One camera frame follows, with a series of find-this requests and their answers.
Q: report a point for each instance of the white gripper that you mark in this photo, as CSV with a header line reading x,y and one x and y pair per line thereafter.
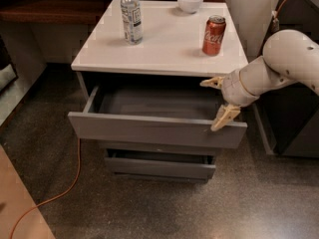
x,y
233,88

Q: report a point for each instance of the grey top drawer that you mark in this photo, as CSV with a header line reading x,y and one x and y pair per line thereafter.
x,y
157,116

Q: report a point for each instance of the grey drawer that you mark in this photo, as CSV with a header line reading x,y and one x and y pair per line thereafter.
x,y
159,148
157,116
160,164

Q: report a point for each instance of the red coke can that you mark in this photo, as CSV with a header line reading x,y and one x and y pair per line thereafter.
x,y
213,35

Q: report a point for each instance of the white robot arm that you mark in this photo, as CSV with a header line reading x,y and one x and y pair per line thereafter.
x,y
288,57

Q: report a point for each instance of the grey cabinet with white top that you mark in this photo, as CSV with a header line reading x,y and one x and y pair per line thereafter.
x,y
169,55

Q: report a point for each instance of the grey bottom drawer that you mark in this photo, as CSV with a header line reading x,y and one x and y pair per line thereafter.
x,y
160,164

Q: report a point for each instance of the grey middle drawer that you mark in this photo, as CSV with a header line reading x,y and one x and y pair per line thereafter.
x,y
159,148

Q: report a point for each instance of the dark cabinet at right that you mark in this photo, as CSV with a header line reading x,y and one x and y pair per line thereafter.
x,y
288,119

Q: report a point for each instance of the white bowl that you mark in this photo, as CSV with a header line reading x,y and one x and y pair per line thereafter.
x,y
189,6

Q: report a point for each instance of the clear plastic water bottle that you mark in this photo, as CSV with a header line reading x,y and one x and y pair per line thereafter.
x,y
132,21

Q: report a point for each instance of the dark wooden shelf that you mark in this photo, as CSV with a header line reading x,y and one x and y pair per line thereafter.
x,y
82,12

